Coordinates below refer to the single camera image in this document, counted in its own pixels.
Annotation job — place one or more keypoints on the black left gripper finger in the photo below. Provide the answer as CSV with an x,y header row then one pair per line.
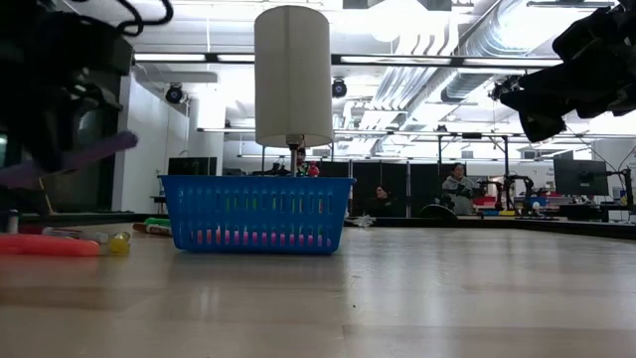
x,y
47,134

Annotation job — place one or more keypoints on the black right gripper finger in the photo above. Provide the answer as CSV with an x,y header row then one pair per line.
x,y
541,104

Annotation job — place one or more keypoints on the purple highlighter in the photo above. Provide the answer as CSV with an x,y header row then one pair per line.
x,y
104,146

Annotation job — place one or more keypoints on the orange marker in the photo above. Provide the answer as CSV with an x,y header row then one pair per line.
x,y
49,246

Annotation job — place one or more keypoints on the green highlighter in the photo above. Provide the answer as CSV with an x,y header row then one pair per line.
x,y
158,222

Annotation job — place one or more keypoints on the black metal gantry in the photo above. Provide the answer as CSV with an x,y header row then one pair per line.
x,y
472,135

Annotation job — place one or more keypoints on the black computer monitor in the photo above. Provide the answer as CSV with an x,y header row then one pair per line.
x,y
191,166
579,176

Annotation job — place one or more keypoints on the black robot workstation rig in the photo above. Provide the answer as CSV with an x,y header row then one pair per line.
x,y
499,186

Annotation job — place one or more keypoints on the small grey cylinder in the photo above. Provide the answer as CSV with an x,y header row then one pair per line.
x,y
12,223

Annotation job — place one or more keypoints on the long ceiling light bar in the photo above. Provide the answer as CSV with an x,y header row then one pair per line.
x,y
397,60
169,57

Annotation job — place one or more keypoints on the person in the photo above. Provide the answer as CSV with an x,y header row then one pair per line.
x,y
382,201
459,191
301,159

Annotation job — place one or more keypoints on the thin yellow marker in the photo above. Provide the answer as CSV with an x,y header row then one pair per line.
x,y
119,244

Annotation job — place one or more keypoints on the black partition panels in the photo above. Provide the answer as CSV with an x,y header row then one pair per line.
x,y
425,189

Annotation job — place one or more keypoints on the blue plastic basket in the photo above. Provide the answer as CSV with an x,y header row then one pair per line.
x,y
248,180

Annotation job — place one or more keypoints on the black ceiling camera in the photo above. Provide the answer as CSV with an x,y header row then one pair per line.
x,y
339,88
499,88
174,93

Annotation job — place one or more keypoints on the black aluminium rig frame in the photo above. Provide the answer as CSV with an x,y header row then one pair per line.
x,y
571,228

